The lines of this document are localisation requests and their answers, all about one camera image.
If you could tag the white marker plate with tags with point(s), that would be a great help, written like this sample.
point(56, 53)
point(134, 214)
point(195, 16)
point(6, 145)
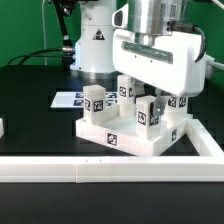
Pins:
point(76, 99)

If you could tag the white square table top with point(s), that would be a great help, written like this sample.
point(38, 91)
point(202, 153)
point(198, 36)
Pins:
point(127, 135)

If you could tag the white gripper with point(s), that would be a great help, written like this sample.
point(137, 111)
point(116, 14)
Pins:
point(150, 44)

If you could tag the white L-shaped obstacle fence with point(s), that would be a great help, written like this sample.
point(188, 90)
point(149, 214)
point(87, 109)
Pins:
point(206, 166)

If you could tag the white block at left edge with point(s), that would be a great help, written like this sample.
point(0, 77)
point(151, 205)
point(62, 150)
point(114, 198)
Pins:
point(1, 128)

